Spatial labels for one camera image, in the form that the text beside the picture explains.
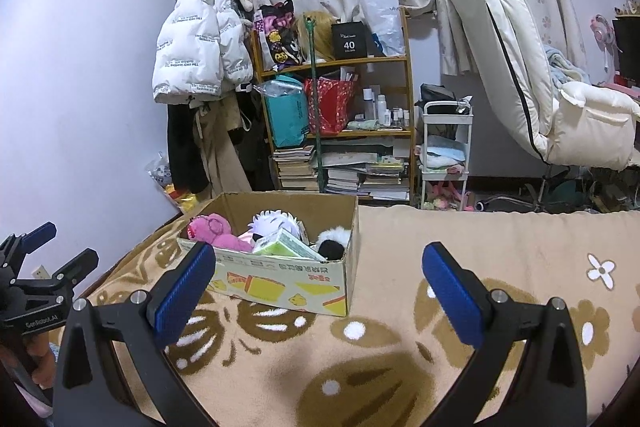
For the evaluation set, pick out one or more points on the black monitor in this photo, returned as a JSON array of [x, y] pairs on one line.
[[627, 47]]

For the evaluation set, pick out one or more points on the green tissue pack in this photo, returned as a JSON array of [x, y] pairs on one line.
[[280, 244]]

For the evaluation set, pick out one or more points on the wooden shelf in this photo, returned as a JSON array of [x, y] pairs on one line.
[[405, 107]]

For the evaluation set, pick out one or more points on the pink desk fan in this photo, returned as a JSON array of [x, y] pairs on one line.
[[605, 34]]

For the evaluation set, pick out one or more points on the teal bag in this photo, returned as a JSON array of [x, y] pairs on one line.
[[285, 117]]

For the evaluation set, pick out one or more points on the white puffer jacket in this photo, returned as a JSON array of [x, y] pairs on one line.
[[190, 42]]

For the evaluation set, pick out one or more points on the green pole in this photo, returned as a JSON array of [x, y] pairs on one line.
[[314, 107]]

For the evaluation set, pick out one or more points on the white plastic bag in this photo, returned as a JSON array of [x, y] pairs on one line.
[[382, 19]]

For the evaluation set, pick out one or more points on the group of small bottles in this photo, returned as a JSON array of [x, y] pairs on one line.
[[400, 117]]

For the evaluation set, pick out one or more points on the beige patterned blanket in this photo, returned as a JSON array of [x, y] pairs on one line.
[[400, 257]]

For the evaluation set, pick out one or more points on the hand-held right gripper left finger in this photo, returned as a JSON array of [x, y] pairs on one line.
[[185, 292]]

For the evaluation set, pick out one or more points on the stack of magazines and books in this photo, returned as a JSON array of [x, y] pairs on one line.
[[370, 179]]

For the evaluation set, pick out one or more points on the pile of snack bags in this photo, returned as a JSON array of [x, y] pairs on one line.
[[170, 187]]

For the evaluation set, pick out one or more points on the person's left hand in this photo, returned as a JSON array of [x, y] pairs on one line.
[[42, 364]]

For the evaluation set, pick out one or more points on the panda plush toy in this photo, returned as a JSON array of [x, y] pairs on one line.
[[330, 242]]

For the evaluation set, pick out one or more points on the light blue blanket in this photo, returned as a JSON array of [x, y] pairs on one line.
[[565, 67]]

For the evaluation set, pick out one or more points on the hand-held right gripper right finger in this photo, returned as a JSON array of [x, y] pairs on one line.
[[450, 292]]

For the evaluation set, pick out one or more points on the pink plush bear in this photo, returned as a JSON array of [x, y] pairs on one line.
[[215, 229]]

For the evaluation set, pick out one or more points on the red patterned bag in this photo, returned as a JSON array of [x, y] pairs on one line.
[[332, 104]]

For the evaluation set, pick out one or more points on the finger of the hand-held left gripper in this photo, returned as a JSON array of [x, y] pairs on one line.
[[40, 236], [75, 269]]

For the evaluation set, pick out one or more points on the white wall socket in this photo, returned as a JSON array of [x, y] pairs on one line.
[[40, 272]]

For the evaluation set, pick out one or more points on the blue cloth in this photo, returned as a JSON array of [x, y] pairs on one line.
[[445, 154]]

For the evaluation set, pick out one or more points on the white-haired plush doll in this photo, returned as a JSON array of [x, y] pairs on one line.
[[272, 222]]

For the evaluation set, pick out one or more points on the white trolley cart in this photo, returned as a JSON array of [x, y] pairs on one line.
[[447, 132]]

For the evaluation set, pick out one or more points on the colourful printed bag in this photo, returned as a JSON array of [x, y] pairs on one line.
[[277, 37]]

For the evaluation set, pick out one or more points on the black bag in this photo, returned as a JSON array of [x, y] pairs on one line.
[[440, 94]]

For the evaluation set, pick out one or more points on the blonde wig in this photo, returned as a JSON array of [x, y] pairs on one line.
[[312, 37]]

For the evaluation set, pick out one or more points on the white padded chair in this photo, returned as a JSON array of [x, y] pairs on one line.
[[510, 57]]

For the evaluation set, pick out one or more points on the stack of old books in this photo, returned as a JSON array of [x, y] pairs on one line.
[[295, 169]]

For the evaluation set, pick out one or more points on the black coat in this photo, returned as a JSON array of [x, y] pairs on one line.
[[185, 147]]

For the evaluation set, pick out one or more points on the beige garment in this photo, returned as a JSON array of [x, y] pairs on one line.
[[225, 157]]

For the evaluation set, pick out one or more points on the black box with white print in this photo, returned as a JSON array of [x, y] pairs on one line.
[[349, 41]]

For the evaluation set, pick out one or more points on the pink toys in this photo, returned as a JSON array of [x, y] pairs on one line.
[[442, 197]]

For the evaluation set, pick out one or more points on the printed cardboard box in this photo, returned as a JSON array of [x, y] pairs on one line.
[[280, 277]]

